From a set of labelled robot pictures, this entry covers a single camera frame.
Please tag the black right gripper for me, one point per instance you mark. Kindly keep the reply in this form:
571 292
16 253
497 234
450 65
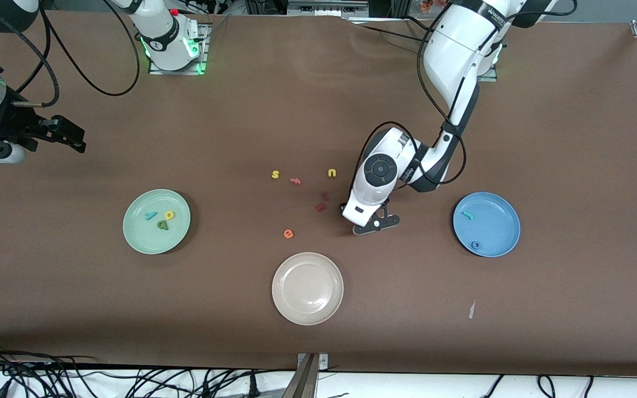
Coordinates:
4 126

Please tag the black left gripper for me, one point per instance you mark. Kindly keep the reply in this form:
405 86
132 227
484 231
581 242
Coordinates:
342 209

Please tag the teal letter y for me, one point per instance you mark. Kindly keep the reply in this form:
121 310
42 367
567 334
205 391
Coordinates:
151 216

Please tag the green letter b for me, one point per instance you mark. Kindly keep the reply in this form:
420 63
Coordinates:
160 225

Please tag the yellow letter a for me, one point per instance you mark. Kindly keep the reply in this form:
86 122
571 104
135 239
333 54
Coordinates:
173 215

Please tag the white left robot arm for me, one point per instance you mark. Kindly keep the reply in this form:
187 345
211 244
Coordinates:
457 44

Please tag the beige plate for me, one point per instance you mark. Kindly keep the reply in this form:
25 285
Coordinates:
307 290

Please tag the pale green plate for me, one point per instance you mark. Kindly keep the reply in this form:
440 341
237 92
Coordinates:
147 237

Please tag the blue plate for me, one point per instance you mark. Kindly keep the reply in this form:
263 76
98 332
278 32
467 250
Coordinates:
495 232

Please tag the white paper scrap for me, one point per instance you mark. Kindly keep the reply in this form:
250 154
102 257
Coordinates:
471 309

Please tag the brown table cover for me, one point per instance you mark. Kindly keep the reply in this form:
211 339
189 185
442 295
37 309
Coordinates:
75 304

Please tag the grey metal box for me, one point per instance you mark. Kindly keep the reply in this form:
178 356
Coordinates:
327 8

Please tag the orange dried flowers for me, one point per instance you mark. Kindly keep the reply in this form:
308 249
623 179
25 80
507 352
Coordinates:
434 4

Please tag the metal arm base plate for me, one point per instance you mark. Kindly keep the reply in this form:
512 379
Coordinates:
205 50
490 79

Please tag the metal camera bracket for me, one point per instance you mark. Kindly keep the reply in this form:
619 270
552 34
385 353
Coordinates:
308 376

